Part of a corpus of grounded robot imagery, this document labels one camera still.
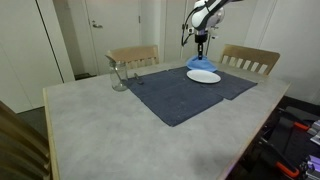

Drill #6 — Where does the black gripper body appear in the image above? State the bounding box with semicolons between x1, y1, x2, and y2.
195;30;207;44

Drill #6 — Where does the blue towel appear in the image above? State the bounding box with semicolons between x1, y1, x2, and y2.
186;55;217;72

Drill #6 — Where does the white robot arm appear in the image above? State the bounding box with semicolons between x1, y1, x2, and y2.
191;0;242;60

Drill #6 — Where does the white round plate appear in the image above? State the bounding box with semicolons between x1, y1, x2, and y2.
187;70;221;84

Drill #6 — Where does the dark grey mat far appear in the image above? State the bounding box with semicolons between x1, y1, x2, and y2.
169;67;256;100

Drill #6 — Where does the dark grey mat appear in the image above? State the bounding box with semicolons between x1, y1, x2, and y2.
169;67;256;100
127;67;223;126

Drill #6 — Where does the dark grey mat near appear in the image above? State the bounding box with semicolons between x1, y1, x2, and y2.
127;67;223;126

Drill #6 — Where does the clear glass jar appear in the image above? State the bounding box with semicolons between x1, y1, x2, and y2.
109;61;128;91

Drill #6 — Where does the black orange clamp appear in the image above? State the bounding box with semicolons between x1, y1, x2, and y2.
258;137;300;178
277;108;310;131

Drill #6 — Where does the wooden chair foreground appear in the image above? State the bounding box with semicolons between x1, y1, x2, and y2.
0;102;53;180

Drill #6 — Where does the silver door handle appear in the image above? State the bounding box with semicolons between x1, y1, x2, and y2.
92;21;103;29

